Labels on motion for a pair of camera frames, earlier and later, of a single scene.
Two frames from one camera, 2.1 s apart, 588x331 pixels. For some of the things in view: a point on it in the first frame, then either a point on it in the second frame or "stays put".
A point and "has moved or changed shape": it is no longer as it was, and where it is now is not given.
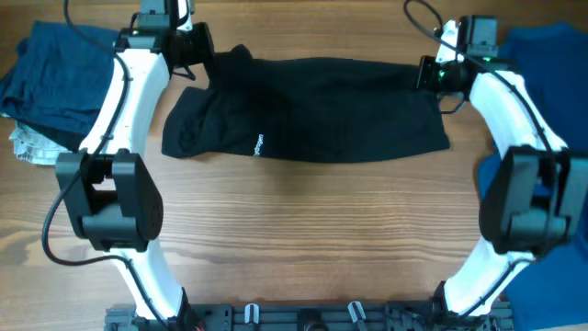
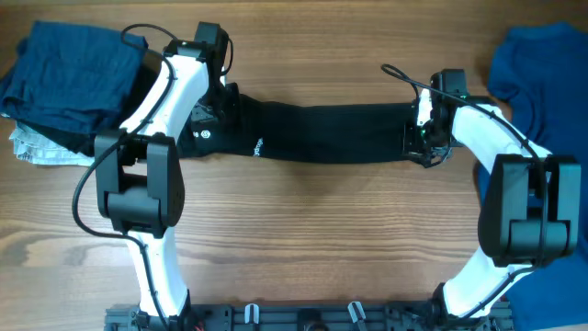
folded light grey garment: [30, 146] stays put
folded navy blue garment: [57, 79] stays put
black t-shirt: [304, 109] has moved or changed shape
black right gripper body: [435, 76] -> [422, 140]
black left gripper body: [197, 43] -> [218, 103]
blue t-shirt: [550, 291] stays put
